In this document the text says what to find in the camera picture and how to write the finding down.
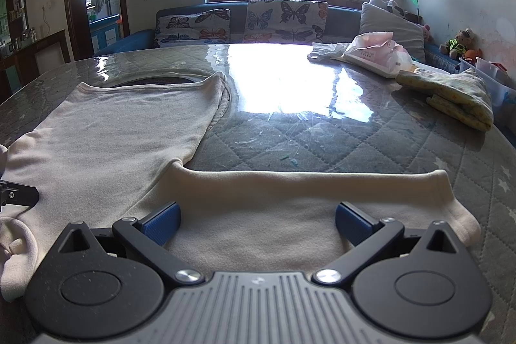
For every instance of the brown teddy bear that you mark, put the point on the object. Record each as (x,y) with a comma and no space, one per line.
(457,43)

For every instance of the clear plastic storage box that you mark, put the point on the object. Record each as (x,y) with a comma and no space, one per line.
(490,74)

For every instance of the large butterfly print pillow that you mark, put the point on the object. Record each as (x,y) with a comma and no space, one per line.
(282,21)

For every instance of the white plastic bag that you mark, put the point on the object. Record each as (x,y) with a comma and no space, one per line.
(326,50)

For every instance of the pink tissue packet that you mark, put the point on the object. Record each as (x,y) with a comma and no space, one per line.
(375,54)

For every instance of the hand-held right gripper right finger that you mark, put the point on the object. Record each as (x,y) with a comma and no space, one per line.
(352,225)

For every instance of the blue sofa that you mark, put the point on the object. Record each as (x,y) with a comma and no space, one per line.
(238,19)

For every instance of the dark wooden cabinet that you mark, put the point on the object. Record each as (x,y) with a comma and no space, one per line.
(36,54)

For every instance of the blue wooden furniture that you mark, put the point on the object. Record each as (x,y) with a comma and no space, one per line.
(105,31)

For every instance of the orange toy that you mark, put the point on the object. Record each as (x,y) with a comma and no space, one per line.
(472,54)

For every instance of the pink plush toy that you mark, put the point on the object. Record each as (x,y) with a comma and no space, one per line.
(426,33)

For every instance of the grey pillow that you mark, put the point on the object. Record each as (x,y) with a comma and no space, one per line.
(387,25)

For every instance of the yellow folded cloth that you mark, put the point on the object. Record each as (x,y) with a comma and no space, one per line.
(451,94)

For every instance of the white and black plush toy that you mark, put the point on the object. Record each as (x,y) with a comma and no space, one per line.
(397,8)

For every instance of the small butterfly print pillow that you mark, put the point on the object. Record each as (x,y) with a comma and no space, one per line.
(193,27)

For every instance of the cream long-sleeved garment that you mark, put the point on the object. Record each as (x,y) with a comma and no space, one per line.
(121,134)

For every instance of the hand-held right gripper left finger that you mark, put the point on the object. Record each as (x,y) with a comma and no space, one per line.
(163,224)

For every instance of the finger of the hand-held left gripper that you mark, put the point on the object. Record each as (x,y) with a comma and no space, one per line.
(20,195)

